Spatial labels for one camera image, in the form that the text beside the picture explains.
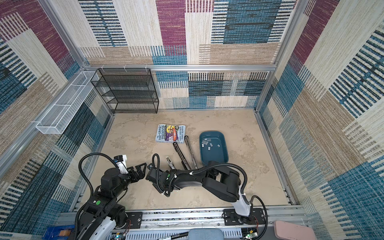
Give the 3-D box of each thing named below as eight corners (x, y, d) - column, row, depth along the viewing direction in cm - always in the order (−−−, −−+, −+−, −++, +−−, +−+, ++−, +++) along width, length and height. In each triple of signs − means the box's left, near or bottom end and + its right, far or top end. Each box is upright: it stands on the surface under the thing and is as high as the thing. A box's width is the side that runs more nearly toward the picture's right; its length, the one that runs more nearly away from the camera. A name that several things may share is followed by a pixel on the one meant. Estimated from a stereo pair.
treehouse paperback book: (156, 143, 104) (155, 140, 101) (159, 128, 113) (158, 124, 109) (185, 143, 104) (184, 140, 101) (185, 127, 113) (185, 124, 109)
